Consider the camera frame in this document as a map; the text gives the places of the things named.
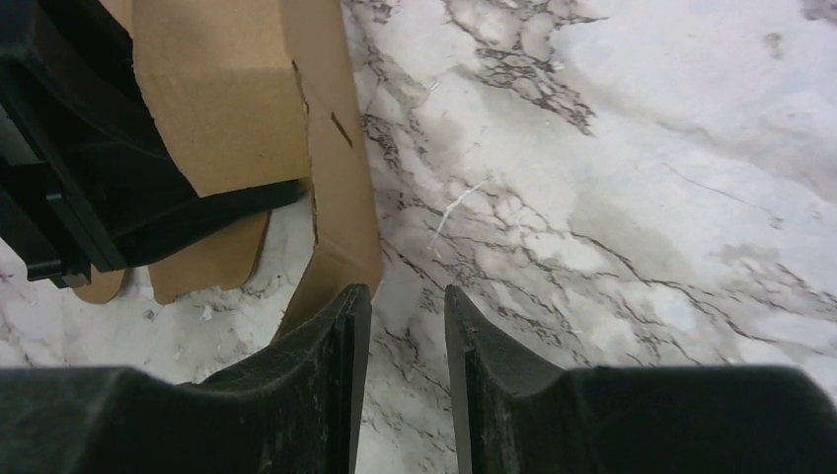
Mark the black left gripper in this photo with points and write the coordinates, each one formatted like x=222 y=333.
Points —
x=86 y=182

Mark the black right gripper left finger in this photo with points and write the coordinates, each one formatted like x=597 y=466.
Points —
x=293 y=407

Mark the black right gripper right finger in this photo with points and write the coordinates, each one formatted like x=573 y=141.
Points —
x=515 y=412

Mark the brown cardboard box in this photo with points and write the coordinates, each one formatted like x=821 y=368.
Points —
x=248 y=93

